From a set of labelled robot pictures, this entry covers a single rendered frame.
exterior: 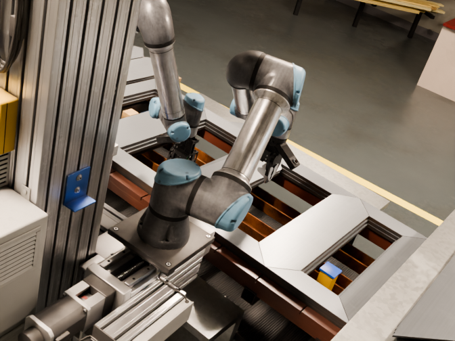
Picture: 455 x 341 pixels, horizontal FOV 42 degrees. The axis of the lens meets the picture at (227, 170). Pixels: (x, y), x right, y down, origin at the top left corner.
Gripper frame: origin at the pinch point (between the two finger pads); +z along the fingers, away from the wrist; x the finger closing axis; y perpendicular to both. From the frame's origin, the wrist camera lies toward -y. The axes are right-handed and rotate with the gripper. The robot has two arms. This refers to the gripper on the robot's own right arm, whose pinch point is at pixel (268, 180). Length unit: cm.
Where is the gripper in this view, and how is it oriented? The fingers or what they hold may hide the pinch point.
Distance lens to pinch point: 236.7
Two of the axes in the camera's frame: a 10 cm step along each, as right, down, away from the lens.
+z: -2.5, 8.3, 5.1
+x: -5.8, 2.9, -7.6
